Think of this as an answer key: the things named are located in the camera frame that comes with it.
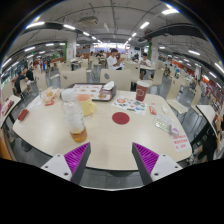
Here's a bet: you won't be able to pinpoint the flat round red coaster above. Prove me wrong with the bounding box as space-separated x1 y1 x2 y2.
111 111 131 126

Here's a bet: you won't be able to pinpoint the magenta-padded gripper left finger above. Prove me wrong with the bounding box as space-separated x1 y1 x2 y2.
40 142 92 186

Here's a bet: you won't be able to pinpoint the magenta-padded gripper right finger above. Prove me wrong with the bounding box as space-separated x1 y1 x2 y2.
131 142 184 186

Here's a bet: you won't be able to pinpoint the small red pouch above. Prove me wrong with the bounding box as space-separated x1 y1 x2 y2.
17 108 30 122

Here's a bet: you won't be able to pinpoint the pale yellow mug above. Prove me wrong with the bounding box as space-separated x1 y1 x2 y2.
76 93 98 117

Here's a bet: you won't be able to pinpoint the shiny foil packet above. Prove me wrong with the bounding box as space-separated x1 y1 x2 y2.
153 113 174 133

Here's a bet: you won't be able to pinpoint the ceiling air conditioner unit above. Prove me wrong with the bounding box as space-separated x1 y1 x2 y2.
79 15 99 27

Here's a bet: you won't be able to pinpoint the small red packet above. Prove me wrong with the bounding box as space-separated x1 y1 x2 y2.
148 105 158 116

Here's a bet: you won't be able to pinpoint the cream chair with round hole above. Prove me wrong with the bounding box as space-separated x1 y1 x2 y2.
99 68 132 92
59 69 88 90

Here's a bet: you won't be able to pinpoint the clear tea bottle white cap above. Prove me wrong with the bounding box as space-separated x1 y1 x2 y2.
60 88 88 144

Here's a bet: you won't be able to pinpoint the cream canteen chairs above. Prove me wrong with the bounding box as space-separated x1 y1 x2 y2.
33 56 204 116

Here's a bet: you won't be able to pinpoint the dark brown food tray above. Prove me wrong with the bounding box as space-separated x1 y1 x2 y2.
67 82 118 102

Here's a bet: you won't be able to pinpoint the person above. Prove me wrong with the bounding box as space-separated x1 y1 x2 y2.
212 114 224 162
12 68 34 98
139 53 153 80
106 48 126 71

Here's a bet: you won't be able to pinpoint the clear plastic bag with food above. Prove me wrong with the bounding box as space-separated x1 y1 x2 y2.
39 86 62 107

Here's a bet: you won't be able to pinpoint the printed paper tray liner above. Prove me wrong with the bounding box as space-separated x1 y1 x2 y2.
72 83 113 101

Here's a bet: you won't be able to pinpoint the printed sticker sheet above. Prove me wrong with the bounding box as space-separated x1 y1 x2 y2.
111 95 148 117

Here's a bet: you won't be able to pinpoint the cream side table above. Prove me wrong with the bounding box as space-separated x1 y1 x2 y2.
196 104 221 134

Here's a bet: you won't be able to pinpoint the ceiling strip lights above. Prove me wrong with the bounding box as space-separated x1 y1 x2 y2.
1 8 224 79

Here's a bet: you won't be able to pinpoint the white crumpled napkin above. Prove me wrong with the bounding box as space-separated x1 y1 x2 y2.
103 80 116 91

